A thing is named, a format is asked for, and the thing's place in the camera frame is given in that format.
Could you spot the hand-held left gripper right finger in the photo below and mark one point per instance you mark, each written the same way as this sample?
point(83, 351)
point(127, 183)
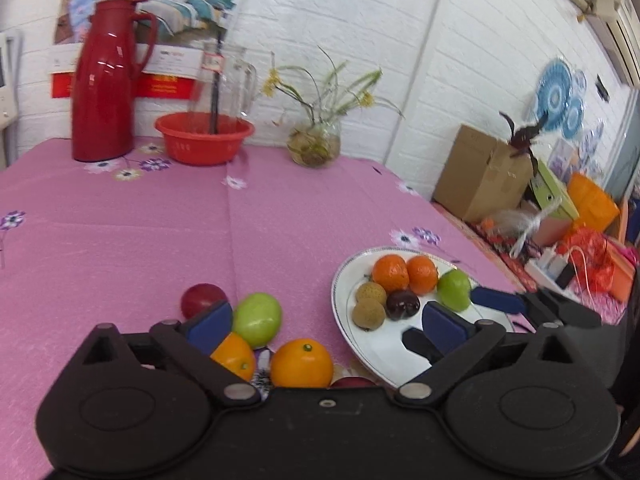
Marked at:
point(445, 327)

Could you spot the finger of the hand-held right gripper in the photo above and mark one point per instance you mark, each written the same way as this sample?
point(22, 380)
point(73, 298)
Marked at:
point(495, 298)
point(415, 340)

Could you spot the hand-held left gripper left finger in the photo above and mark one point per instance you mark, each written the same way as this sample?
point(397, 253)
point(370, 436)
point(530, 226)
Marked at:
point(212, 327)

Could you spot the white plate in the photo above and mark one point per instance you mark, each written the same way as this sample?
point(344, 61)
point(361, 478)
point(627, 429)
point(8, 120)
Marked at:
point(385, 345)

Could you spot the dark red cherry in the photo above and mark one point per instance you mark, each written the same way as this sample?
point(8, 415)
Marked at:
point(402, 305)

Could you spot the smooth round orange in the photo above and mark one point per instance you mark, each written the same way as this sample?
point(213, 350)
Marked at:
point(301, 364)
point(235, 357)

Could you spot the green apple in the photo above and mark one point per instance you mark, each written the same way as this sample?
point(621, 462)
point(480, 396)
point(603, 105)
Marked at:
point(257, 320)
point(454, 290)

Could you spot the brown longan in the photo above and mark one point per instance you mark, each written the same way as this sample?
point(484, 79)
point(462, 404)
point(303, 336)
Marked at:
point(368, 314)
point(370, 293)

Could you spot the orange mandarin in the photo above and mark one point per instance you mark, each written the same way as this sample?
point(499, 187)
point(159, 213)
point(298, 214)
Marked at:
point(390, 274)
point(423, 275)

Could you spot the black charger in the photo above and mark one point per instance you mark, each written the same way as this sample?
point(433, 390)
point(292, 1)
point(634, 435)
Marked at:
point(565, 275)

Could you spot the white power strip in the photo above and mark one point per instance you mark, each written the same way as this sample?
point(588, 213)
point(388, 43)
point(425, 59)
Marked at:
point(537, 272)

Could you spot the orange basket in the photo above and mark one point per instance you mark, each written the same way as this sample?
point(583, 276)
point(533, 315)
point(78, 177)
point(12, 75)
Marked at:
point(622, 275)

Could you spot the white charger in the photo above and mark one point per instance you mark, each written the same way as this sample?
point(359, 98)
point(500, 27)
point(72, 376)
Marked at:
point(552, 260)

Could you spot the red plastic bag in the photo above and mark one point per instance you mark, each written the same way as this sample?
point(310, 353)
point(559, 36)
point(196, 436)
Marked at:
point(590, 250)

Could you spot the clear plastic bag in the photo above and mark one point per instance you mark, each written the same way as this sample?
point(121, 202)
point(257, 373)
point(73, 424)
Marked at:
point(510, 220)

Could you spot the pink box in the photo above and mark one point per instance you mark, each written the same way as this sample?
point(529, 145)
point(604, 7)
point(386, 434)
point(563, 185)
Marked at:
point(550, 230)

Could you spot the pink floral tablecloth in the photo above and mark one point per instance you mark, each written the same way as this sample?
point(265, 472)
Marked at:
point(150, 235)

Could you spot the orange bag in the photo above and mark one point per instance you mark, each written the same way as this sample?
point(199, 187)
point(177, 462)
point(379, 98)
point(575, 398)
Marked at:
point(592, 202)

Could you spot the cardboard box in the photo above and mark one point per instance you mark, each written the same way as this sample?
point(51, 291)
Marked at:
point(475, 180)

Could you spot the green box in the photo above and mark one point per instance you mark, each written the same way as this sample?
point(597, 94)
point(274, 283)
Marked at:
point(550, 190)

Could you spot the purple leaved plant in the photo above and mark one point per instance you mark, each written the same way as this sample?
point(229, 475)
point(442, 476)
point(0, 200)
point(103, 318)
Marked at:
point(522, 135)

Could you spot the red plastic basin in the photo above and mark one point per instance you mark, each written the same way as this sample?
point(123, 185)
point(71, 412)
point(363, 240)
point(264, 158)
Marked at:
point(202, 147)

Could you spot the medium blue round doily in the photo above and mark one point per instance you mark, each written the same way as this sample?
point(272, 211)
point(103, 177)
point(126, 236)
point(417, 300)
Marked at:
point(574, 115)

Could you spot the glass vase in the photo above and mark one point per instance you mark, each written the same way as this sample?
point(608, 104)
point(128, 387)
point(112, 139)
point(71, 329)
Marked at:
point(312, 147)

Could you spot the large blue round doily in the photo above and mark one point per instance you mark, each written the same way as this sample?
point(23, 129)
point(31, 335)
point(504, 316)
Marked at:
point(552, 95)

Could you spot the dark stirring stick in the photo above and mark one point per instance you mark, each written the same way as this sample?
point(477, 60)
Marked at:
point(216, 95)

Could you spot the glass pitcher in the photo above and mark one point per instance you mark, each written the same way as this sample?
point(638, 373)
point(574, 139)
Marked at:
point(232, 85)

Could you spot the green orchid plant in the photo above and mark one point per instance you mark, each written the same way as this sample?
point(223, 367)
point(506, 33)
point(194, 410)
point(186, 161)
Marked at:
point(271, 82)

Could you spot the red thermos jug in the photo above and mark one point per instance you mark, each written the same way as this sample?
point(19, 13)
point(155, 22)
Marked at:
point(102, 95)

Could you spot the white air conditioner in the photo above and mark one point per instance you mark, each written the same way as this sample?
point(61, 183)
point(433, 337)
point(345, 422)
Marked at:
point(610, 5)

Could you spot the white water dispenser machine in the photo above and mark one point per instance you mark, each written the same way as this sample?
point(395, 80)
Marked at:
point(7, 85)

